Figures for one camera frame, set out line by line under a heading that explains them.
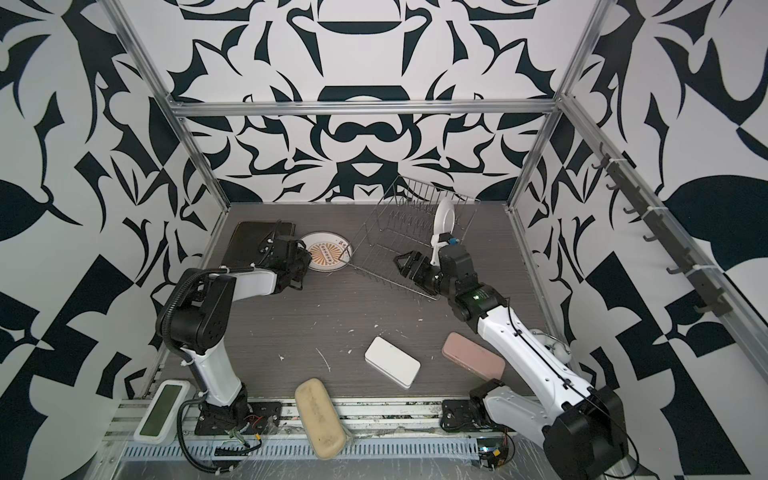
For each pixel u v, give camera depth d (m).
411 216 1.14
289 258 0.80
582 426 0.38
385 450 0.71
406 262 0.69
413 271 0.68
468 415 0.74
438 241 0.73
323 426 0.70
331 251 1.05
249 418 0.72
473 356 0.82
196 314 0.50
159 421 0.70
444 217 0.99
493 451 0.71
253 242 1.06
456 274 0.57
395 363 0.80
